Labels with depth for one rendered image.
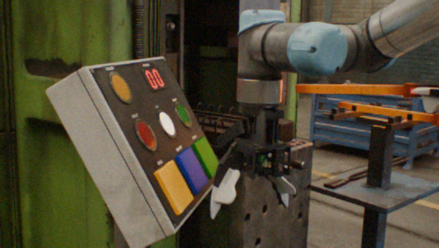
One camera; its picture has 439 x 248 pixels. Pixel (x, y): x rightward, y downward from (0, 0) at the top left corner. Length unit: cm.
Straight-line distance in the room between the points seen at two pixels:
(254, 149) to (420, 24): 30
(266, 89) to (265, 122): 5
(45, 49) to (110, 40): 35
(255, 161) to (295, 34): 22
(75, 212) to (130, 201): 72
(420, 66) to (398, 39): 880
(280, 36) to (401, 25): 17
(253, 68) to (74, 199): 82
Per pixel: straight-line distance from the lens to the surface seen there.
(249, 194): 132
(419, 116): 170
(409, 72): 965
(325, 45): 70
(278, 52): 73
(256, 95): 79
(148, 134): 79
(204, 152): 97
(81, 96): 75
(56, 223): 157
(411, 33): 75
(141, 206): 75
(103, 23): 118
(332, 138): 539
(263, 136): 79
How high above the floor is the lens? 125
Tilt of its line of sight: 11 degrees down
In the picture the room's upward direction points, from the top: 1 degrees clockwise
